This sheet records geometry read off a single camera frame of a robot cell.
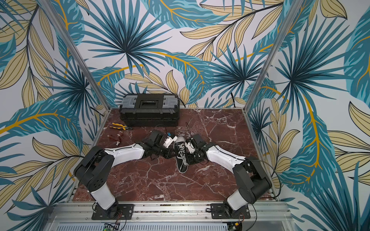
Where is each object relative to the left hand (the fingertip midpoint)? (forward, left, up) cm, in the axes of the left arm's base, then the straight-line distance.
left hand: (177, 155), depth 87 cm
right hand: (-1, -7, -3) cm, 7 cm away
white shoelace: (+3, -3, -2) cm, 5 cm away
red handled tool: (+13, +41, -5) cm, 44 cm away
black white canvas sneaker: (-6, -3, -3) cm, 8 cm away
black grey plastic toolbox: (+27, +19, +11) cm, 35 cm away
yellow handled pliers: (+24, +40, -6) cm, 48 cm away
